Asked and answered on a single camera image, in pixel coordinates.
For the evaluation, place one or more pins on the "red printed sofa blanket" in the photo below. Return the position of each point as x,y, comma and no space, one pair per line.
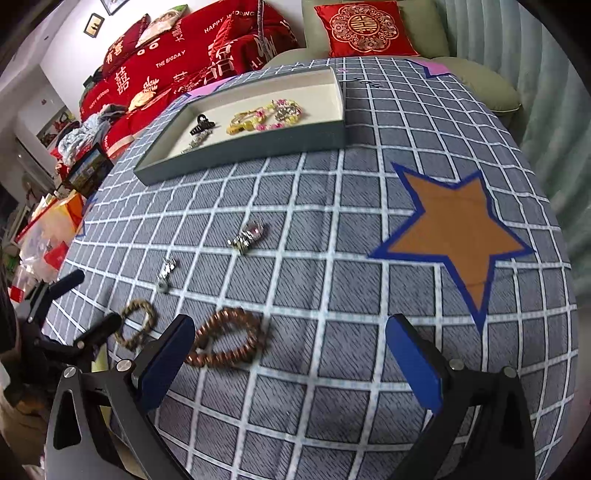
184,55

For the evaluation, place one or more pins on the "shallow grey cardboard tray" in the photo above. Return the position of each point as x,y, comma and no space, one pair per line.
258,92

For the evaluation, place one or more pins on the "dark photo print box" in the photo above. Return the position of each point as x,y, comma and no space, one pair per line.
87,168

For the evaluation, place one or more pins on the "red sofa pillow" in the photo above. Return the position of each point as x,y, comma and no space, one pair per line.
124,44

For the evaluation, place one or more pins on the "clear plastic bag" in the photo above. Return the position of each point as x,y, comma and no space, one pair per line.
46,240

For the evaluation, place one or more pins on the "small black picture frame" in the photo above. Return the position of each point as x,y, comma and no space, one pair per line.
93,24

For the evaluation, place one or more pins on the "silver pearl brooch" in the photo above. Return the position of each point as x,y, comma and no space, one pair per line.
165,273

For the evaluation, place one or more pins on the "long silver hair barrette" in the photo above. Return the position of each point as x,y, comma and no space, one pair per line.
196,141

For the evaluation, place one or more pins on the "black hair claw clip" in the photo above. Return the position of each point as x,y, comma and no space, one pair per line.
202,124

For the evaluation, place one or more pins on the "red wall painting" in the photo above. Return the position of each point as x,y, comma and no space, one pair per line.
55,125

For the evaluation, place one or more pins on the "large black picture frame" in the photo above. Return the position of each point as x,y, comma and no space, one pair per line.
115,4

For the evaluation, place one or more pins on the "beige plush toy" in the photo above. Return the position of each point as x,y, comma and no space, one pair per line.
141,100

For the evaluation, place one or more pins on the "gooseneck floor stand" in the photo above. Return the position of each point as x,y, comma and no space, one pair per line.
260,32

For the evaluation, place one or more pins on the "green armchair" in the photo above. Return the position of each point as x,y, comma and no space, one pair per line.
480,83

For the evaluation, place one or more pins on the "grey checked star tablecloth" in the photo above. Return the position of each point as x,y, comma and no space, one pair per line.
323,240

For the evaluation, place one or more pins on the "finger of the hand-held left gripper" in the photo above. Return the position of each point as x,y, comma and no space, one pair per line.
62,284
99,331

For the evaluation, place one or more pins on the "pile of clothes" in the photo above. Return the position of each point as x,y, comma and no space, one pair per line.
87,131

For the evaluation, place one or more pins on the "pink crystal hair clip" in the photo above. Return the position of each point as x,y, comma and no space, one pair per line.
249,235

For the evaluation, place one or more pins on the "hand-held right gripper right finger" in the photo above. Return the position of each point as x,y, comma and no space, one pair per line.
415,364

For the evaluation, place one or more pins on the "photo print pillow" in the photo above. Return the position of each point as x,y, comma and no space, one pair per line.
164,21

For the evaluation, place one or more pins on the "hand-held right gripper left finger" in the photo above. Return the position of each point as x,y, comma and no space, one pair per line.
166,364

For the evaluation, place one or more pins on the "small silver rhinestone clip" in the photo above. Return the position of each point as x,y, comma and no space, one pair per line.
287,110

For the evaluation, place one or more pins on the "red embroidered cushion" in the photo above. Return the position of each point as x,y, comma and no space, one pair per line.
362,27

